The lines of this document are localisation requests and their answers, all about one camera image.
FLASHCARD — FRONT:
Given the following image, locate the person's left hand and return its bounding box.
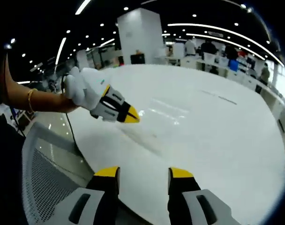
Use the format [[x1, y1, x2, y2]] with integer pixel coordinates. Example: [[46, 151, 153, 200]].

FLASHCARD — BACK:
[[63, 66, 91, 111]]

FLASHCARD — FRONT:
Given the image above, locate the clear resealable plastic bag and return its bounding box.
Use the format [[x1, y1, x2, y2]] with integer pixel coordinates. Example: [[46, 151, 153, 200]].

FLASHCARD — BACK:
[[120, 97, 190, 158]]

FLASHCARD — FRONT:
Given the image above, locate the grey mesh office chair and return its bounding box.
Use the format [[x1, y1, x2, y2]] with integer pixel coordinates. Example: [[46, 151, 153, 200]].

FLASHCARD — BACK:
[[21, 121, 97, 225]]

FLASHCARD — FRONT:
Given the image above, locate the person's dark clothing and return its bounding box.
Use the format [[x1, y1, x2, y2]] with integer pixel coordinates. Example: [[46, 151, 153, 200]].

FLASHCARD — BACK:
[[0, 74, 25, 225]]

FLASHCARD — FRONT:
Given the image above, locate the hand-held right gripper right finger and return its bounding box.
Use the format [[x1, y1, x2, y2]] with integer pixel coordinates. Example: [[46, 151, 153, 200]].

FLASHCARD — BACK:
[[167, 166, 242, 225]]

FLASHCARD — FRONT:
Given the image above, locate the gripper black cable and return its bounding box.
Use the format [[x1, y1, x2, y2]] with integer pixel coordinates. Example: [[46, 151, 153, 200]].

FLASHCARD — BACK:
[[60, 74, 76, 147]]

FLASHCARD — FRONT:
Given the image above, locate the long white counter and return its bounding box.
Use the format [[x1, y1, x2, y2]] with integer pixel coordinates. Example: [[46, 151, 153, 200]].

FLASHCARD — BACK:
[[195, 58, 285, 139]]

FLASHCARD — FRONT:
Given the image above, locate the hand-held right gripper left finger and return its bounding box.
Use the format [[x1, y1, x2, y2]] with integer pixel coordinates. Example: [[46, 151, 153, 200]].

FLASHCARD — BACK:
[[52, 166, 121, 225]]

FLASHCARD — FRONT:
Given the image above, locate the gold bracelet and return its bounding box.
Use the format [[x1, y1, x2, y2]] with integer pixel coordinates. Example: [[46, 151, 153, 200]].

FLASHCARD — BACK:
[[27, 88, 38, 115]]

